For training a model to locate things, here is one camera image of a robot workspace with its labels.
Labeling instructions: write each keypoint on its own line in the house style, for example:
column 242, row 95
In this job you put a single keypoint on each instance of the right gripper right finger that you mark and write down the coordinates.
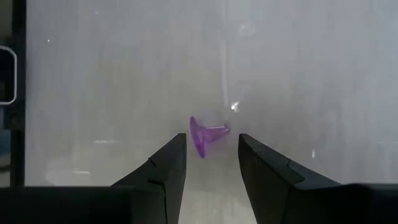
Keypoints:
column 264, row 172

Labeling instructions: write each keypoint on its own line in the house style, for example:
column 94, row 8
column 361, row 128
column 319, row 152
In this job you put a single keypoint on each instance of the purple translucent decoration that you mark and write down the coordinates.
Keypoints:
column 203, row 135

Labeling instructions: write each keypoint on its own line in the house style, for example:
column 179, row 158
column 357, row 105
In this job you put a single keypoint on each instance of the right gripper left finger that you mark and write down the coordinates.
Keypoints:
column 169, row 169

